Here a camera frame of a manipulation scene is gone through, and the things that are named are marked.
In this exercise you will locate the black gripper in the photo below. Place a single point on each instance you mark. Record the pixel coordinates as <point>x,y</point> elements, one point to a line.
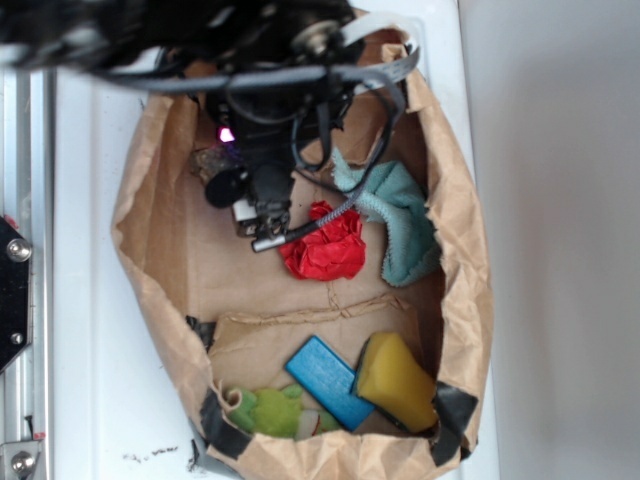
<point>278,129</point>

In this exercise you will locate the dark rough rock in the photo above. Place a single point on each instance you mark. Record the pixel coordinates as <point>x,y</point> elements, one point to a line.
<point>209,162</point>

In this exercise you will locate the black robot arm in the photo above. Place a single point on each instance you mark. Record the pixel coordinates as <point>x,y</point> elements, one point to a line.
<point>270,71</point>

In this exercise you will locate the light blue knitted cloth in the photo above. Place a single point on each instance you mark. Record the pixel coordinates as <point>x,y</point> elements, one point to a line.
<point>393,198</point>

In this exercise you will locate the crumpled red paper ball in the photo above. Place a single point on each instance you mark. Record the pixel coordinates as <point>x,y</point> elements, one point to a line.
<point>334,251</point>

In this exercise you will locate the brown paper bag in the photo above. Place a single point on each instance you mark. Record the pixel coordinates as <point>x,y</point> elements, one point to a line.
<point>221,315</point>

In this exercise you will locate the blue wooden block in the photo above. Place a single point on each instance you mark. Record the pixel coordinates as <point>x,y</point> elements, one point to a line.
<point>329,380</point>

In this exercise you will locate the yellow green sponge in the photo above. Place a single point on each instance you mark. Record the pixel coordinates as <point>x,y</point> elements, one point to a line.
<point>390,378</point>

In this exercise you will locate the green plush toy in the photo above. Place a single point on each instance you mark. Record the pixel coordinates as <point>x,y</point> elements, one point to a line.
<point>276,413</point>

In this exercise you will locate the aluminium frame rail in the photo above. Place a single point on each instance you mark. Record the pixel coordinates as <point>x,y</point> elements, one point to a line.
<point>27,154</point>

